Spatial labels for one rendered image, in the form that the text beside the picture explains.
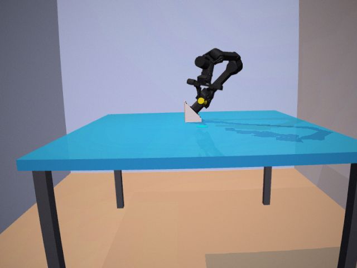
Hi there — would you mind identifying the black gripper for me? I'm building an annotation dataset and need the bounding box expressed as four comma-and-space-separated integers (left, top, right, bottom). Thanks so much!
187, 70, 223, 101

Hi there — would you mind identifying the yellow cylinder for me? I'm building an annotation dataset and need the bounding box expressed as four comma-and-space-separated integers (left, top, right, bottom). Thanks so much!
198, 98, 207, 106

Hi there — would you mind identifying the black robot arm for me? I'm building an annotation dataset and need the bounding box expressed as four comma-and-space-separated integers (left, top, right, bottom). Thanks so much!
190, 48, 243, 114

